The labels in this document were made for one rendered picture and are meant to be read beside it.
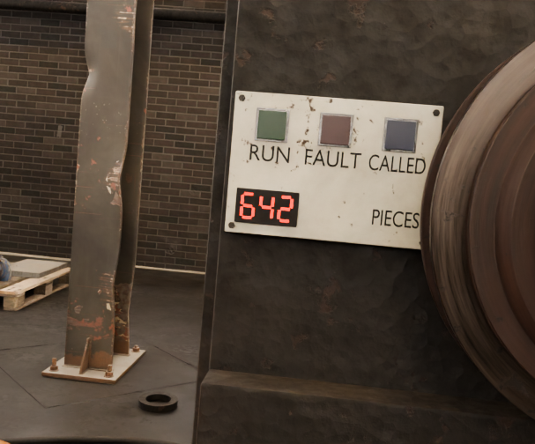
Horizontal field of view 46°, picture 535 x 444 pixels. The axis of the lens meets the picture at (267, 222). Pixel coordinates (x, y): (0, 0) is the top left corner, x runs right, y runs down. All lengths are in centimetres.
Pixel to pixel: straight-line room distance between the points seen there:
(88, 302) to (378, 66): 283
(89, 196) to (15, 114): 425
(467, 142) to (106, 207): 284
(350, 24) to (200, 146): 610
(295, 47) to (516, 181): 34
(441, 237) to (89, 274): 290
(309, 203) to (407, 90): 19
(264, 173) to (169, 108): 622
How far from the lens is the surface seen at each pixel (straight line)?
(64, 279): 590
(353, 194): 80
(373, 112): 81
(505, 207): 66
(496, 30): 87
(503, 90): 70
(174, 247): 699
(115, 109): 339
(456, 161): 68
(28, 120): 752
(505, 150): 67
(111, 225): 339
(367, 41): 84
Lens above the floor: 114
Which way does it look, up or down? 4 degrees down
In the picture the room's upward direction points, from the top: 5 degrees clockwise
